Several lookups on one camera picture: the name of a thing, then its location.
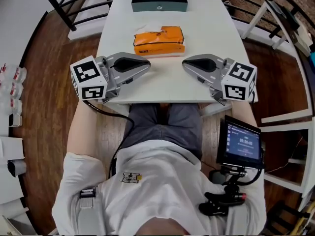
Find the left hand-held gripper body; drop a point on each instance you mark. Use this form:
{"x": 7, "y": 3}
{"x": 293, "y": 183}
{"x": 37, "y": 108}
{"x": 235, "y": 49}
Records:
{"x": 88, "y": 72}

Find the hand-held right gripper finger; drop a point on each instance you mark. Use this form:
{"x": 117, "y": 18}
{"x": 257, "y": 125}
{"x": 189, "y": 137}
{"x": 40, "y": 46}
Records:
{"x": 206, "y": 74}
{"x": 204, "y": 59}

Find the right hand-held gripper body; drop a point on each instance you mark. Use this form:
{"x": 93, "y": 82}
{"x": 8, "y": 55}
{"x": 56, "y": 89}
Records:
{"x": 238, "y": 75}

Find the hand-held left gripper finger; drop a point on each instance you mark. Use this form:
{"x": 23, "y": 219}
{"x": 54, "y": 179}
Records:
{"x": 128, "y": 74}
{"x": 128, "y": 59}

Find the person's right forearm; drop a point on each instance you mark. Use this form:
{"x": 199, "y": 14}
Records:
{"x": 242, "y": 112}

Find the person's left forearm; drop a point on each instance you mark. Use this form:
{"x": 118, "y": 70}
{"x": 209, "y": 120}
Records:
{"x": 78, "y": 126}

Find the orange tissue pack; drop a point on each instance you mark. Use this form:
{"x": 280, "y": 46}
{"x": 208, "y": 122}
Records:
{"x": 157, "y": 48}

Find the black metal railing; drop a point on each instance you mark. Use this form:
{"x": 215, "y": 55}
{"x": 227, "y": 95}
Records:
{"x": 275, "y": 32}
{"x": 55, "y": 4}

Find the white metal rack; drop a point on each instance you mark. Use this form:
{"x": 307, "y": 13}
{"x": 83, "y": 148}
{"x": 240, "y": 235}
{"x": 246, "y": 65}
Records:
{"x": 283, "y": 184}
{"x": 285, "y": 117}

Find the person's grey shorts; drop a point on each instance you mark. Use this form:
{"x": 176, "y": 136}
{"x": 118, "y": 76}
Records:
{"x": 177, "y": 129}

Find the black monitor screen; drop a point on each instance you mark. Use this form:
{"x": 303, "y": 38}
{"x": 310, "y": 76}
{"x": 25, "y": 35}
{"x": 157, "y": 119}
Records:
{"x": 243, "y": 144}

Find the white box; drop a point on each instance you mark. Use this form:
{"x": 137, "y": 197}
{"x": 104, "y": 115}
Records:
{"x": 304, "y": 37}

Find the dark flat device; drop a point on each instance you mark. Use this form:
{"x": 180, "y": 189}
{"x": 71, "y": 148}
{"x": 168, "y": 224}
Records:
{"x": 285, "y": 13}

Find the small white container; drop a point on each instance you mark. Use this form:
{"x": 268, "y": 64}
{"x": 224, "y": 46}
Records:
{"x": 16, "y": 120}

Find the white low cabinet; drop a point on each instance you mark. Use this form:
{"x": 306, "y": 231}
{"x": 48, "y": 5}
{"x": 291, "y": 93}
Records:
{"x": 11, "y": 149}

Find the person's white t-shirt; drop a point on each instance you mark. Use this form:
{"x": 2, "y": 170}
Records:
{"x": 160, "y": 181}

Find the grey trash bin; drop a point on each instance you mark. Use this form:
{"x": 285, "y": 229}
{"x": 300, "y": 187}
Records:
{"x": 18, "y": 168}

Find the black floor stand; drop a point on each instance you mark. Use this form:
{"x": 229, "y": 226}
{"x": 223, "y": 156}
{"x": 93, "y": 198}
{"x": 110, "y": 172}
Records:
{"x": 285, "y": 209}

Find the person's head and neck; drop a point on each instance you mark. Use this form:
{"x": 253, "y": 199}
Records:
{"x": 165, "y": 227}

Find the black articulated monitor mount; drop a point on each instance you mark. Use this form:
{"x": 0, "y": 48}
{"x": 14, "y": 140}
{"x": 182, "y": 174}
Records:
{"x": 231, "y": 198}

